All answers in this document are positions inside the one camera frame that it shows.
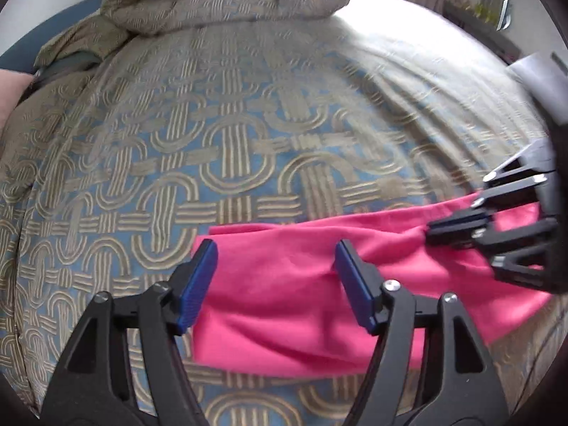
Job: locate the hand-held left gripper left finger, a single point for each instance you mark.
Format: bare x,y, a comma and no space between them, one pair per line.
199,282

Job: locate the folded patterned duvet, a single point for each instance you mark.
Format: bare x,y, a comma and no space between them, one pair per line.
222,0

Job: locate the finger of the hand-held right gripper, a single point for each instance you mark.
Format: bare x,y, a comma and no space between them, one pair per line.
461,228
510,188

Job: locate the pink pillow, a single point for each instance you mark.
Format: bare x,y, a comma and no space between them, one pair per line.
11,93

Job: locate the pink pants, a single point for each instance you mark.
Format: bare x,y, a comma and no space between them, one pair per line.
288,319

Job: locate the patterned bed cover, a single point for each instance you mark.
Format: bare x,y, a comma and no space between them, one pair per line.
222,142

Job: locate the blue headboard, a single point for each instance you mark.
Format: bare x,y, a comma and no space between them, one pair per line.
26,49

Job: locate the patterned pillow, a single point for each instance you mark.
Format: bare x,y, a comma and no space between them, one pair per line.
75,40

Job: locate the grey shelf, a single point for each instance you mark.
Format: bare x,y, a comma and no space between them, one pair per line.
483,31

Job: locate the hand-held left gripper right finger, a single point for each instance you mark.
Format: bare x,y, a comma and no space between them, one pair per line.
355,288

